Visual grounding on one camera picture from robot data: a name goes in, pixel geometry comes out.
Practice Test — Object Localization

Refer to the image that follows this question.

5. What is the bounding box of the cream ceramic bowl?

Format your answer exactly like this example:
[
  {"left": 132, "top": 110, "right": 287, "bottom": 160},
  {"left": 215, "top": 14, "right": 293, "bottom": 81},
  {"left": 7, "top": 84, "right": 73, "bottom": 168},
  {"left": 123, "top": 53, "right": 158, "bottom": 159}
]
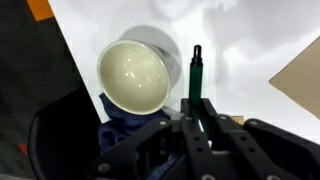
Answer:
[{"left": 96, "top": 25, "right": 183, "bottom": 116}]

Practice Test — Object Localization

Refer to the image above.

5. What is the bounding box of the dark blue knit cloth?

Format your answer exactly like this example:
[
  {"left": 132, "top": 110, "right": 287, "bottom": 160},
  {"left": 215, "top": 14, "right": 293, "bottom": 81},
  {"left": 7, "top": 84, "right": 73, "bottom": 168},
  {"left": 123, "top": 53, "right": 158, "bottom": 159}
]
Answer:
[{"left": 97, "top": 92, "right": 182, "bottom": 180}]

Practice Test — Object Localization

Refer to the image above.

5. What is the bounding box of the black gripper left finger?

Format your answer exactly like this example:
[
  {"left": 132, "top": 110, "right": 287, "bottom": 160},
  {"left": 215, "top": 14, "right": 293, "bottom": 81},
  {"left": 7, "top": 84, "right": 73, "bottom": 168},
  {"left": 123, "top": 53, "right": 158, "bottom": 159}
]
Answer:
[{"left": 87, "top": 97, "right": 216, "bottom": 180}]

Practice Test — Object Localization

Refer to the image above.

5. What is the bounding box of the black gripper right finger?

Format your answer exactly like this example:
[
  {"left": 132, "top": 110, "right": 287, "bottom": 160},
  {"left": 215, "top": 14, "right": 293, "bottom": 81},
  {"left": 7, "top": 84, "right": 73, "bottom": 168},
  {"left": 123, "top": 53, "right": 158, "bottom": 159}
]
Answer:
[{"left": 199, "top": 97, "right": 320, "bottom": 180}]

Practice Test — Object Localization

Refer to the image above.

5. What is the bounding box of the green pen black cap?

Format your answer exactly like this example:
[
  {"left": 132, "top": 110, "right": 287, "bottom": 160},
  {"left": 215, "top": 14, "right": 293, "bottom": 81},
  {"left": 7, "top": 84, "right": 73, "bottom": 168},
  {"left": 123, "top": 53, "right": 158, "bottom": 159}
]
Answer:
[{"left": 188, "top": 44, "right": 212, "bottom": 141}]

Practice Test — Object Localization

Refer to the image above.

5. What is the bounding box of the large tan cardboard sheet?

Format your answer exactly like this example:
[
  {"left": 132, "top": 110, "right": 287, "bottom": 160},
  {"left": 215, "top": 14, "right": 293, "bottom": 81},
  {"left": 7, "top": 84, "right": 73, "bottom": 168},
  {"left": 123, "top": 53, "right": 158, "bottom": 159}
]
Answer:
[{"left": 268, "top": 35, "right": 320, "bottom": 120}]

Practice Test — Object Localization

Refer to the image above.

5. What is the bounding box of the black office chair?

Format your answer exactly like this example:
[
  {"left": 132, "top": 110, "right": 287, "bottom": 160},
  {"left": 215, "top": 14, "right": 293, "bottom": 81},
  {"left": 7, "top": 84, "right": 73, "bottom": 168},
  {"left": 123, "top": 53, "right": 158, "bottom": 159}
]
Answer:
[{"left": 27, "top": 84, "right": 103, "bottom": 180}]

